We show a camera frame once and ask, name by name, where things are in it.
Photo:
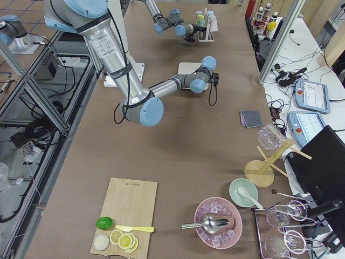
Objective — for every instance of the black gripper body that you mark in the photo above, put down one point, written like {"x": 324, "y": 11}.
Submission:
{"x": 191, "y": 33}

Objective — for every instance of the cream rabbit tray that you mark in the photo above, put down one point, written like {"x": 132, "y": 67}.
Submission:
{"x": 187, "y": 68}

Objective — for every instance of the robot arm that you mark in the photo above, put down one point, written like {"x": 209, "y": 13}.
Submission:
{"x": 174, "y": 20}
{"x": 92, "y": 20}

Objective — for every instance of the yellow cup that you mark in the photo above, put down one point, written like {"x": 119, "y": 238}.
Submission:
{"x": 200, "y": 20}

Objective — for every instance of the pink cup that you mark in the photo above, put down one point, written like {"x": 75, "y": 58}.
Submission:
{"x": 213, "y": 26}

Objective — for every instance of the wooden cup tree stand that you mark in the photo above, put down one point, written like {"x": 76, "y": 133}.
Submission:
{"x": 260, "y": 172}

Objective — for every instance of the wine glass rack tray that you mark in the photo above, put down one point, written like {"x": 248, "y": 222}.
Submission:
{"x": 279, "y": 231}

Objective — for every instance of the yellow lemon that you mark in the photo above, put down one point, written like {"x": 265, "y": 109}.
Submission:
{"x": 271, "y": 25}

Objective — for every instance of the grey folded cloth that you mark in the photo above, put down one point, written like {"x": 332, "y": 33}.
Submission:
{"x": 250, "y": 119}

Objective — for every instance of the far teach pendant tablet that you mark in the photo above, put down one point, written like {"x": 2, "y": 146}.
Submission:
{"x": 312, "y": 96}

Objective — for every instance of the teach pendant tablet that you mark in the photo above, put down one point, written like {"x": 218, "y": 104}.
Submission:
{"x": 312, "y": 96}
{"x": 305, "y": 125}

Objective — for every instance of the near teach pendant tablet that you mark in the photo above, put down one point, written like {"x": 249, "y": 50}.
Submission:
{"x": 305, "y": 125}

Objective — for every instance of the white ceramic spoon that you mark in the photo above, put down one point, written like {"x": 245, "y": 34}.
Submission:
{"x": 243, "y": 192}

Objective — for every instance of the pink bowl with ice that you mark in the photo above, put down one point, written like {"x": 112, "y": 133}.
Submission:
{"x": 218, "y": 205}

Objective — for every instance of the wooden cutting board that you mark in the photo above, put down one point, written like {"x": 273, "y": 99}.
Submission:
{"x": 129, "y": 203}

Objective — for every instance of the metal ice scoop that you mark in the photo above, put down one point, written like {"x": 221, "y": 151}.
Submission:
{"x": 212, "y": 224}

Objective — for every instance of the yellow plastic knife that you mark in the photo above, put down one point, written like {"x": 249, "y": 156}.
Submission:
{"x": 147, "y": 229}

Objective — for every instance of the green lime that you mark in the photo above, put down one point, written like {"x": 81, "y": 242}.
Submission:
{"x": 104, "y": 223}

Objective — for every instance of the lemon slices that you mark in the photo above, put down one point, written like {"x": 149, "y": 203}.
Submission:
{"x": 126, "y": 241}

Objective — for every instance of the half peeled lemon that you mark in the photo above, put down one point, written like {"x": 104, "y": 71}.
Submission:
{"x": 101, "y": 242}

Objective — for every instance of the white wire cup rack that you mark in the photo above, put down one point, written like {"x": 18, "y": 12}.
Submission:
{"x": 209, "y": 25}

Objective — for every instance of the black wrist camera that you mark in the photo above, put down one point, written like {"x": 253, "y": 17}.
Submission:
{"x": 214, "y": 79}
{"x": 189, "y": 38}

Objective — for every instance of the copper wire bottle rack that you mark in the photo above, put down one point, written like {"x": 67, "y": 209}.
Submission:
{"x": 262, "y": 18}

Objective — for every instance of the aluminium frame post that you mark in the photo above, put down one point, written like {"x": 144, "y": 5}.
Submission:
{"x": 281, "y": 37}

